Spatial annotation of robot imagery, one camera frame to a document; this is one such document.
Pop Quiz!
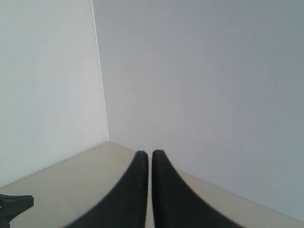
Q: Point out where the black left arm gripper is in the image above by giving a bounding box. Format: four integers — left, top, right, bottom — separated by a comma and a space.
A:
0, 194, 34, 228

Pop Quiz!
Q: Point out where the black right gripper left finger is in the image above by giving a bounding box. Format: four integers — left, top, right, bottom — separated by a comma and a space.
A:
66, 151, 149, 228

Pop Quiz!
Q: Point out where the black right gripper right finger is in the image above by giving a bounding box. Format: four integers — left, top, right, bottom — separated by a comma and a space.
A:
152, 150, 241, 228

